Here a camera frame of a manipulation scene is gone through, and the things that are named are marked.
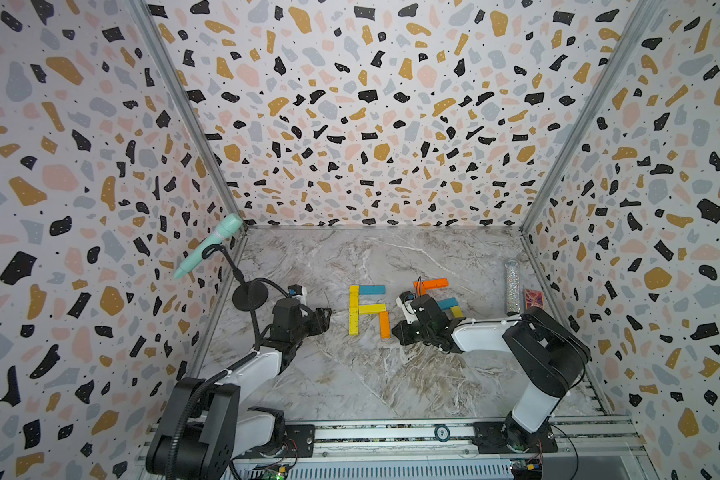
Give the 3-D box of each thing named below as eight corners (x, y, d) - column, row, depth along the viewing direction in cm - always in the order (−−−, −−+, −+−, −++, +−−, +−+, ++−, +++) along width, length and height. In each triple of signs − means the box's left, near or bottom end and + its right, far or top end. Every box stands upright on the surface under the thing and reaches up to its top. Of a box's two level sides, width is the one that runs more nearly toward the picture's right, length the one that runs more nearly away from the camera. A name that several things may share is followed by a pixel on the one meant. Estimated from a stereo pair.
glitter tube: (505, 313, 101) (509, 306, 97) (503, 266, 114) (507, 259, 110) (517, 316, 100) (522, 309, 97) (514, 268, 113) (518, 261, 110)
